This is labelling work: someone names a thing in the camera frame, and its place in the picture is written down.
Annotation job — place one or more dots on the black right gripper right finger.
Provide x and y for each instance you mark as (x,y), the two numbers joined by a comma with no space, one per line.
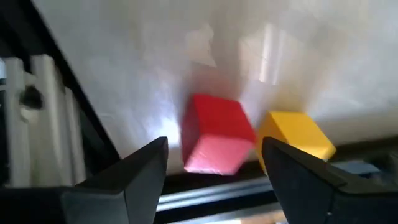
(311,199)

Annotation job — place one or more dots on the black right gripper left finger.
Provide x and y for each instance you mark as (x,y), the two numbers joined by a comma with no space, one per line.
(130,193)

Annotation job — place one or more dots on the yellow wooden cube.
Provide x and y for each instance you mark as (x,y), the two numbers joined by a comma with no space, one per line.
(295,130)

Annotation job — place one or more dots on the red wooden cube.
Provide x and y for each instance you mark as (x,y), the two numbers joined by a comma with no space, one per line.
(214,130)

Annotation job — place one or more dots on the silver slotted extrusion bar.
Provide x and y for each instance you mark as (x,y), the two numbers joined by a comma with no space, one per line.
(46,124)

